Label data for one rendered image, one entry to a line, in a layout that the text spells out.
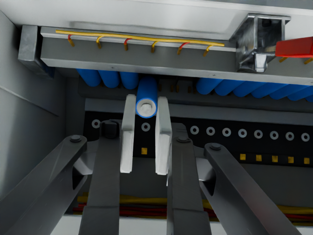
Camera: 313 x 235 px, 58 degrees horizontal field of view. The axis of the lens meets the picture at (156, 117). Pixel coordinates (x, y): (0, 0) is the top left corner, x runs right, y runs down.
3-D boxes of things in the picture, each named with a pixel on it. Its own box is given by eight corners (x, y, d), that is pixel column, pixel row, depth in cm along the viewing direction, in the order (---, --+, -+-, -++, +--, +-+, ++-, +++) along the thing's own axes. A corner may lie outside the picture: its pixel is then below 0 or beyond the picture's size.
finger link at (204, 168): (172, 157, 15) (227, 161, 15) (167, 121, 20) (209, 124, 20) (169, 181, 16) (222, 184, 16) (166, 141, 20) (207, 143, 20)
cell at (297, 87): (268, 83, 32) (299, 64, 26) (283, 84, 32) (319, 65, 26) (268, 99, 32) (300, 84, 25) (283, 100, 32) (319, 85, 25)
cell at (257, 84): (232, 80, 32) (255, 61, 25) (248, 81, 32) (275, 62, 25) (231, 96, 32) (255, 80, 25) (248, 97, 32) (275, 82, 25)
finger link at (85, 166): (118, 178, 16) (62, 176, 15) (123, 138, 20) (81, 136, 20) (119, 155, 15) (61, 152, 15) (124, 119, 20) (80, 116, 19)
